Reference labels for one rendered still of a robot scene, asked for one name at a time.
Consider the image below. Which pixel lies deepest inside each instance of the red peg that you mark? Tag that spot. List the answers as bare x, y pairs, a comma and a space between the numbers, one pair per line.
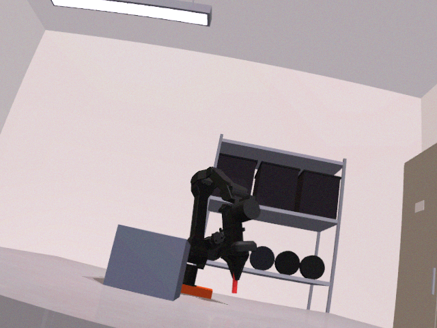
234, 286

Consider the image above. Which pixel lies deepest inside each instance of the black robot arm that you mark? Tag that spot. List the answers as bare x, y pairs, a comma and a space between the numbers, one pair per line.
243, 208

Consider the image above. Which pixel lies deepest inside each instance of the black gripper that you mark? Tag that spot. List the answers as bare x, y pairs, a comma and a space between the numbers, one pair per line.
235, 253

